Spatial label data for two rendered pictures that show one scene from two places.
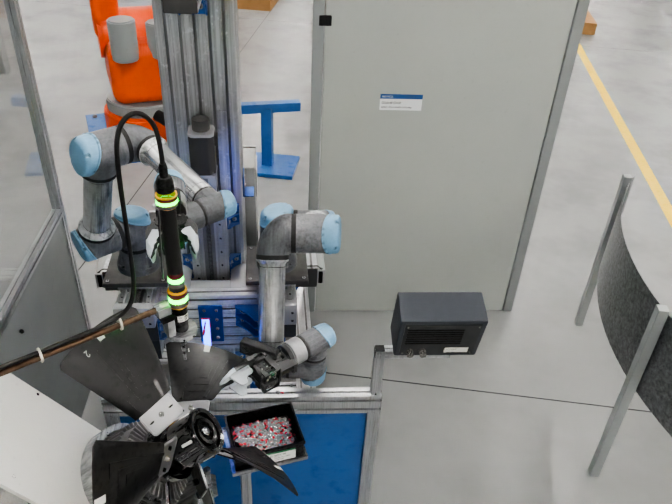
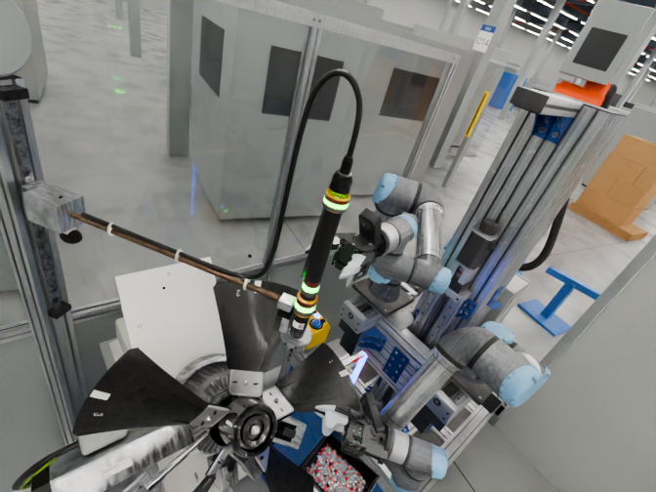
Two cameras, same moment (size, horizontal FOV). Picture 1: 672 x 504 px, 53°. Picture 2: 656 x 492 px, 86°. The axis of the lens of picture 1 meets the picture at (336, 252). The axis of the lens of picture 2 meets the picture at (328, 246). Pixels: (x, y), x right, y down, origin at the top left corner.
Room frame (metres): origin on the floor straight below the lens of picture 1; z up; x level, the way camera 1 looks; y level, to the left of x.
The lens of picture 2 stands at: (0.76, -0.07, 2.06)
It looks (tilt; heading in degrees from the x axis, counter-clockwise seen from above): 32 degrees down; 47
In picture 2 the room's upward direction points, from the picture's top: 17 degrees clockwise
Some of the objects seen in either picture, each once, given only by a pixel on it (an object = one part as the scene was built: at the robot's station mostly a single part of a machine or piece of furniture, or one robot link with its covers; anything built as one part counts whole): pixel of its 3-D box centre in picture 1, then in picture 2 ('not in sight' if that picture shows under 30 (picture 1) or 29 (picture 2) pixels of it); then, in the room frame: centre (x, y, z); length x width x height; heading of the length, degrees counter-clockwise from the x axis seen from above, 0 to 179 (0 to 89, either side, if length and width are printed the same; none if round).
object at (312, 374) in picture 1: (307, 365); (404, 468); (1.43, 0.07, 1.08); 0.11 x 0.08 x 0.11; 94
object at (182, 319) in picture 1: (173, 259); (316, 266); (1.14, 0.34, 1.65); 0.04 x 0.04 x 0.46
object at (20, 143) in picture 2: not in sight; (39, 222); (0.70, 0.86, 1.48); 0.05 x 0.03 x 0.62; 40
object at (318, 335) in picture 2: not in sight; (307, 325); (1.47, 0.67, 1.02); 0.16 x 0.10 x 0.11; 95
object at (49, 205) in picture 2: not in sight; (53, 207); (0.73, 0.82, 1.54); 0.10 x 0.07 x 0.08; 130
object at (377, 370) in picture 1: (377, 370); not in sight; (1.54, -0.15, 0.96); 0.03 x 0.03 x 0.20; 5
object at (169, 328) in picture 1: (176, 317); (296, 320); (1.13, 0.35, 1.50); 0.09 x 0.07 x 0.10; 130
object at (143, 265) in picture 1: (137, 253); (387, 283); (1.93, 0.71, 1.09); 0.15 x 0.15 x 0.10
